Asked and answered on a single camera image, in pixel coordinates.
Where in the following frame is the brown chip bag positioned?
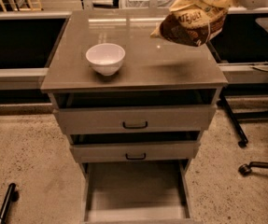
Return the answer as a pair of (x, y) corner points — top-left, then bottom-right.
(150, 0), (229, 47)

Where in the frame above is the grey drawer cabinet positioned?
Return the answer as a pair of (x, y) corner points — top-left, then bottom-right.
(40, 8), (229, 173)

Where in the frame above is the grey top drawer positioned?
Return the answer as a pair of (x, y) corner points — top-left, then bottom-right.
(55, 90), (216, 134)

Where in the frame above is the grey drawer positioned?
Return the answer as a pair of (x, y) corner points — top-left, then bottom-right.
(70, 131), (201, 163)
(55, 90), (216, 134)
(81, 161), (193, 224)

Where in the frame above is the grey middle drawer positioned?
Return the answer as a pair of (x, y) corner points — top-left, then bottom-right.
(70, 131), (201, 163)

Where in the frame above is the grey bottom drawer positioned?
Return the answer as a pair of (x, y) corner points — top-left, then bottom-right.
(81, 161), (193, 224)

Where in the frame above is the white ceramic bowl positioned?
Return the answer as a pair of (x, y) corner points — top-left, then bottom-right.
(86, 43), (125, 76)

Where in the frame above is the black chair leg caster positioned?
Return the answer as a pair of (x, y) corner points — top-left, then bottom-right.
(238, 161), (268, 176)

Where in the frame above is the black stand leg left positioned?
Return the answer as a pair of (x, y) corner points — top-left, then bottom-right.
(0, 183), (20, 224)

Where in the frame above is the wire mesh basket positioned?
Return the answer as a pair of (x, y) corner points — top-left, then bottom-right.
(120, 0), (175, 8)

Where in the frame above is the black table leg frame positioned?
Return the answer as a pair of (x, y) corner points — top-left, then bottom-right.
(219, 92), (268, 148)

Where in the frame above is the black top drawer handle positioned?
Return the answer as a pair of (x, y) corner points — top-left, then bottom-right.
(122, 121), (148, 130)

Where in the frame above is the black drawer handle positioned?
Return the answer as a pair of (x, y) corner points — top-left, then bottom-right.
(122, 121), (148, 130)
(125, 153), (147, 161)

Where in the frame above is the black middle drawer handle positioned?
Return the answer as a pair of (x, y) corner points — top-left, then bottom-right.
(125, 153), (147, 161)

